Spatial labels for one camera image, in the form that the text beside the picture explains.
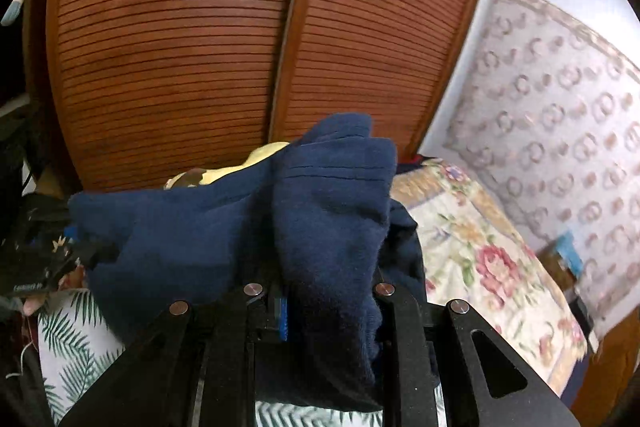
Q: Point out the floral blanket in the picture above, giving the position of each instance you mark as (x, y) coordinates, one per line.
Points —
(475, 257)

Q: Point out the yellow plush toy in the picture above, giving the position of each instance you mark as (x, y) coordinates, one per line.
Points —
(260, 157)

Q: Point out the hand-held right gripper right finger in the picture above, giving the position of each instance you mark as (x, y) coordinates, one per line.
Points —
(395, 322)

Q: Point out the wooden cabinet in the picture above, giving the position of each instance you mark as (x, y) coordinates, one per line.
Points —
(615, 367)

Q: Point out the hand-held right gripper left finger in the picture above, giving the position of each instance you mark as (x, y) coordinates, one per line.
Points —
(283, 322)

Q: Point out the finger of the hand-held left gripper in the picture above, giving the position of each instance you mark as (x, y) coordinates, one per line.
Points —
(92, 253)

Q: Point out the dark blue bed sheet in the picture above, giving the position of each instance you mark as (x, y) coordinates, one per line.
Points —
(577, 377)

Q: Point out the floral pink curtain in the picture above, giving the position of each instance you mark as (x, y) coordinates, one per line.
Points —
(550, 107)

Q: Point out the leaf print bedsheet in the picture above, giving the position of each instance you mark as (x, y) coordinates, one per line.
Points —
(70, 347)

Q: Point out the cardboard box with blue contents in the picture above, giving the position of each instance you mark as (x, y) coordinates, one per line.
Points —
(555, 264)

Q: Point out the navy printed t-shirt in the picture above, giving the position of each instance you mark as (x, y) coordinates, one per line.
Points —
(325, 217)

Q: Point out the wooden louvered wardrobe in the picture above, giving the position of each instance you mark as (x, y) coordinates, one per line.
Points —
(175, 57)

